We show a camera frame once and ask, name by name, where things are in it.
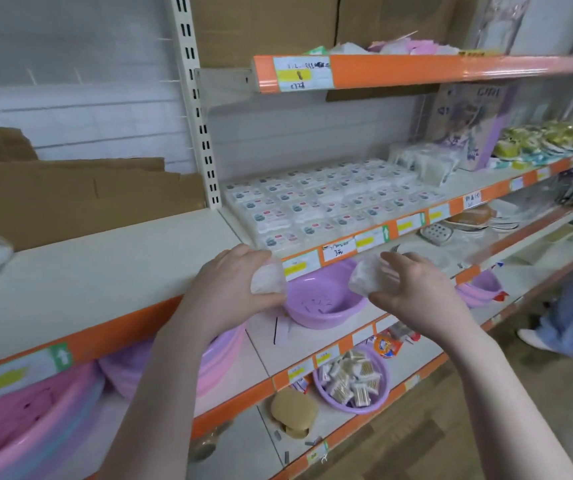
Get person's right hand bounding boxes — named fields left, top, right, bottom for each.
left=368, top=252, right=473, bottom=346

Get person's left hand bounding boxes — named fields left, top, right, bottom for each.
left=189, top=244, right=287, bottom=338

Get white soft pad packet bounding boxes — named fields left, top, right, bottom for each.
left=250, top=261, right=287, bottom=297
left=348, top=255, right=401, bottom=298

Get person's left forearm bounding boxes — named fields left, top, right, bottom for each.
left=96, top=297, right=227, bottom=480

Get person's right forearm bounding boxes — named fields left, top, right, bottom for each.
left=419, top=322, right=573, bottom=480

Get orange snack packet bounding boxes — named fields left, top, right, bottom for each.
left=372, top=333, right=403, bottom=361

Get purple plastic basin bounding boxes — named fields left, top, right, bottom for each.
left=283, top=259, right=371, bottom=331

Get orange edged shelf board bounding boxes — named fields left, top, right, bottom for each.
left=0, top=210, right=287, bottom=395
left=219, top=147, right=573, bottom=283
left=189, top=230, right=573, bottom=440
left=252, top=51, right=573, bottom=95

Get white soap dish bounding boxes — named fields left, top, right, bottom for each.
left=420, top=222, right=455, bottom=246

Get pile of cotton swab packets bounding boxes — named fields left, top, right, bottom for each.
left=318, top=349, right=383, bottom=408

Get small purple basin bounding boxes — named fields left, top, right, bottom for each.
left=455, top=269, right=506, bottom=309

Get purple bowl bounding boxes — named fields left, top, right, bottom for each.
left=312, top=351, right=392, bottom=413

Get rows of white labelled boxes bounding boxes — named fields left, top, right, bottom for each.
left=223, top=159, right=449, bottom=253

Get tan round sponge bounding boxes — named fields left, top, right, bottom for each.
left=270, top=389, right=320, bottom=439

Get stack of white plates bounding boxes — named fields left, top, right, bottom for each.
left=440, top=202, right=521, bottom=236

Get clear bags of white pads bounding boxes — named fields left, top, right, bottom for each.
left=388, top=143, right=461, bottom=188

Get purple gift box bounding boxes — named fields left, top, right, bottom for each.
left=433, top=84, right=514, bottom=172

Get cream slotted shelf upright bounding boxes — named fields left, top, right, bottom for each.
left=169, top=0, right=223, bottom=210

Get large brown cardboard sheet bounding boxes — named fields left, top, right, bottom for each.
left=0, top=157, right=208, bottom=253

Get clear plastic shelf guard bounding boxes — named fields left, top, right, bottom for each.
left=193, top=67, right=263, bottom=108

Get pile of yellow green packets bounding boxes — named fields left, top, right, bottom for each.
left=490, top=121, right=573, bottom=171

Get white price label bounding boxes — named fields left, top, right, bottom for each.
left=272, top=55, right=335, bottom=92

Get pile of pink white packets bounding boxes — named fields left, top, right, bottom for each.
left=322, top=39, right=463, bottom=58

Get stack of pink basins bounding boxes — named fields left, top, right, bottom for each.
left=0, top=362, right=106, bottom=480

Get brown cardboard box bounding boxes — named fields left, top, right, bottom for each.
left=189, top=0, right=479, bottom=69

